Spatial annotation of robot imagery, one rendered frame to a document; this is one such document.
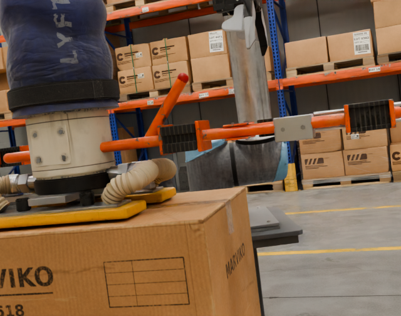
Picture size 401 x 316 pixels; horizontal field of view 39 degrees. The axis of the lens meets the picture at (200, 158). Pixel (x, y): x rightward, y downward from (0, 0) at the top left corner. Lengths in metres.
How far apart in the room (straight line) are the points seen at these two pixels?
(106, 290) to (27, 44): 0.48
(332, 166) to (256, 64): 6.41
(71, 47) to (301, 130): 0.46
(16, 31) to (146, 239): 0.48
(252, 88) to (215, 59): 6.73
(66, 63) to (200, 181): 0.87
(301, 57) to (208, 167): 6.47
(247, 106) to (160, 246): 0.93
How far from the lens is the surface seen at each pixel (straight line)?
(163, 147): 1.09
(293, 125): 1.05
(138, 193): 1.23
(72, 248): 1.05
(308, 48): 8.25
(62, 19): 1.14
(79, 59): 1.13
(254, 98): 1.82
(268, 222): 1.80
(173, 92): 1.12
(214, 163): 1.86
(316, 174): 8.21
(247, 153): 1.85
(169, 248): 0.98
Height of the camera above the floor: 1.10
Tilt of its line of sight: 3 degrees down
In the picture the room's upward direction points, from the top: 7 degrees counter-clockwise
